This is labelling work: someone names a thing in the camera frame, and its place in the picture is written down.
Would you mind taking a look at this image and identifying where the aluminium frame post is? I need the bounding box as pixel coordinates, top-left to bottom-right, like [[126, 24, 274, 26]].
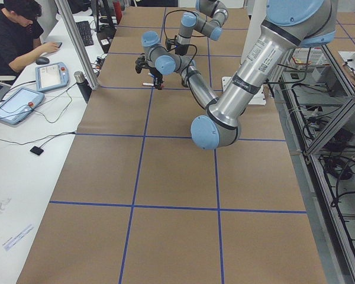
[[55, 0, 98, 90]]

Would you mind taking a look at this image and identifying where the black keyboard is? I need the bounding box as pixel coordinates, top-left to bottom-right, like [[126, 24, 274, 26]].
[[76, 21, 94, 46]]

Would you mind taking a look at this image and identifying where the teach pendant near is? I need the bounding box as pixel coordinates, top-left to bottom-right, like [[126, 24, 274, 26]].
[[0, 87, 45, 125]]

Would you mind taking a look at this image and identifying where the teach pendant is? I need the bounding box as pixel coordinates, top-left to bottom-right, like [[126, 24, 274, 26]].
[[35, 62, 69, 92], [0, 87, 45, 125]]

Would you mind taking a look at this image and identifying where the teach pendant far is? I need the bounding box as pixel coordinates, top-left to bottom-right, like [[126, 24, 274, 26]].
[[35, 62, 69, 92]]

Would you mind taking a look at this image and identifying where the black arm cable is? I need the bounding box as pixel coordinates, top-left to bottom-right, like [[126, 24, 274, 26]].
[[162, 10, 202, 39]]

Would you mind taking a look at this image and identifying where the small black puck device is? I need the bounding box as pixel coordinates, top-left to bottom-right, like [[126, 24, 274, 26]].
[[30, 146, 44, 156]]

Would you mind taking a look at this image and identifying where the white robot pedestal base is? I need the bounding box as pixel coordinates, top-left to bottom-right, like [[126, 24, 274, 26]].
[[222, 0, 267, 106]]

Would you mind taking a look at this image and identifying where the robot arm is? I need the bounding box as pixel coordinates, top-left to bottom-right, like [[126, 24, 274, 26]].
[[165, 0, 228, 56], [136, 1, 338, 150]]

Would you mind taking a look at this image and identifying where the dark water bottle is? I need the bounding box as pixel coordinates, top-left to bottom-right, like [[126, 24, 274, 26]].
[[73, 70, 92, 103]]

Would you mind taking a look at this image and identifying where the seated person black shirt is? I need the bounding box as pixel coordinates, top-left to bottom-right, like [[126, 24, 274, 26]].
[[0, 0, 59, 77]]

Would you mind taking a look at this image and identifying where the black computer mouse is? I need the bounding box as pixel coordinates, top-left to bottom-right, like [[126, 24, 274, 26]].
[[35, 57, 50, 65]]

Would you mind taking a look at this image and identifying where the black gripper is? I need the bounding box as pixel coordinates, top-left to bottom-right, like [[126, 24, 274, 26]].
[[165, 35, 191, 56], [135, 53, 163, 90]]

